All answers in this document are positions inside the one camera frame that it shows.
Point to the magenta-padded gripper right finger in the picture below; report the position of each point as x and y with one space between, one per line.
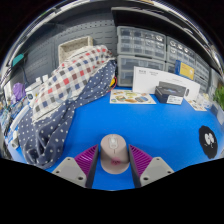
156 170

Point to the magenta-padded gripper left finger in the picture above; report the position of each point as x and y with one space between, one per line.
68 170

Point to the pale pink computer mouse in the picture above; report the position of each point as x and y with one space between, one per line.
114 153

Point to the black cartoon-eyed mouse pad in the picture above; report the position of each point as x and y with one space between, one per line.
208 151

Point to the navy polka dot cloth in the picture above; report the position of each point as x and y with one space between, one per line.
43 140

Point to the small dark box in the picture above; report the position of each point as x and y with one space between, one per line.
170 90

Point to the white box with blue print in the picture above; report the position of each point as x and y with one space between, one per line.
205 100

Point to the white tub with label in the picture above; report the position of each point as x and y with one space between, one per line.
33 91

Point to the red blue checkered cloth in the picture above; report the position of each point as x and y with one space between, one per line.
66 80

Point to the long white keyboard box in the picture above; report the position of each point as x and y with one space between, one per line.
145 80

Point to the purple bag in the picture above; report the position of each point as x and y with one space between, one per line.
19 91

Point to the green potted plant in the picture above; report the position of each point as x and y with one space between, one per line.
220 96

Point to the yellow and blue box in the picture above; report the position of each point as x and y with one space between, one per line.
186 70

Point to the teal box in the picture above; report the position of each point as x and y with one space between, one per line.
17 60

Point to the white woven basket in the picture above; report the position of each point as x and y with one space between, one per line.
73 46

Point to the black wall shelf unit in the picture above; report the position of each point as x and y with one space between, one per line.
150 18

